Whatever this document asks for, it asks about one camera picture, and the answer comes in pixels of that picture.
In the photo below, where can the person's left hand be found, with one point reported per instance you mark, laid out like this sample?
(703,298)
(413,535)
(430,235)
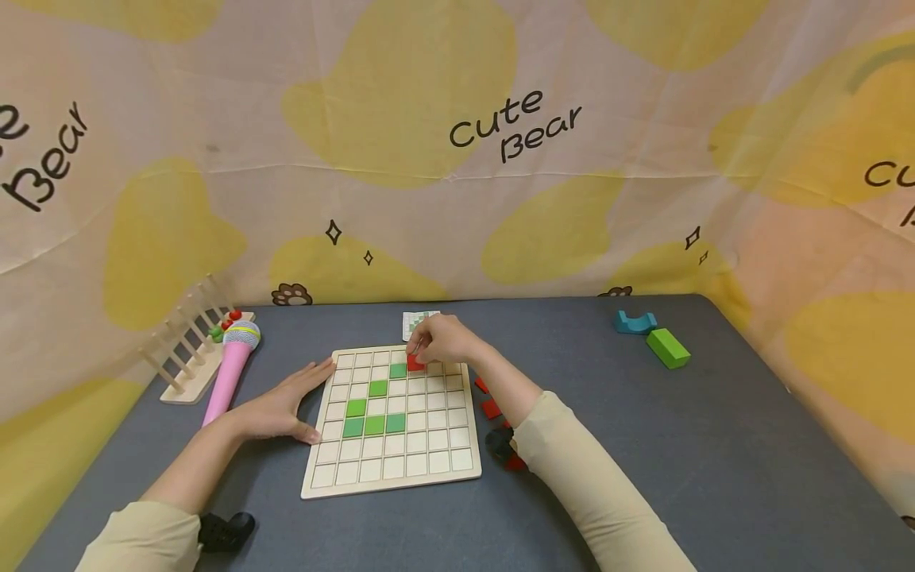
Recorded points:
(275,413)

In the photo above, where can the person's right hand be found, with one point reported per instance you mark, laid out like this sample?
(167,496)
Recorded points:
(450,340)

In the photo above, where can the person's right fingers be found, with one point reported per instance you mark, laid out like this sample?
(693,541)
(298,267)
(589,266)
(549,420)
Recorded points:
(423,338)

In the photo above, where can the red square tile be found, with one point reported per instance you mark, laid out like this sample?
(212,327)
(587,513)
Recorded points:
(481,385)
(491,408)
(515,463)
(416,364)

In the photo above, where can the wooden grid board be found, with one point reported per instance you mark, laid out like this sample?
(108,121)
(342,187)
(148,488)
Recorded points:
(422,453)

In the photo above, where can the person's right forearm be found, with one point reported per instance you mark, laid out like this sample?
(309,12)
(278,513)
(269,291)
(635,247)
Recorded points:
(572,469)

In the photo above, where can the person's left forearm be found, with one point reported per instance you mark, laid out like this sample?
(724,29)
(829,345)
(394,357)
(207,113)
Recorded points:
(179,485)

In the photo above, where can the pattern card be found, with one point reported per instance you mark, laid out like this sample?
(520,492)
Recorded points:
(414,322)

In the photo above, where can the group of green square tiles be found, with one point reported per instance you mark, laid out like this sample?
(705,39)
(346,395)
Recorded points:
(374,425)

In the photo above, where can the black wrist band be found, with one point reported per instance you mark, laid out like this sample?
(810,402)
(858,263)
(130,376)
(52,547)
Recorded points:
(500,443)
(225,531)

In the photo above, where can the pink toy microphone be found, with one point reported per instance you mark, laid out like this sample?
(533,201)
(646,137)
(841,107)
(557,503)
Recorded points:
(229,373)

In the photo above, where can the green bead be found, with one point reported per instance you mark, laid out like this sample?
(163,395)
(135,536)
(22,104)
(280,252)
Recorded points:
(215,332)

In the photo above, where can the teal arch block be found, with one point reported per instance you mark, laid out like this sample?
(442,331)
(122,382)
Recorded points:
(635,322)

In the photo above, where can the wooden peg rack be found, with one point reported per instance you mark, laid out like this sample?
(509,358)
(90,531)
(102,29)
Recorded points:
(187,373)

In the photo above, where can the green rectangular block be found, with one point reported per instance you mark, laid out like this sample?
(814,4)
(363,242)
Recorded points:
(668,348)

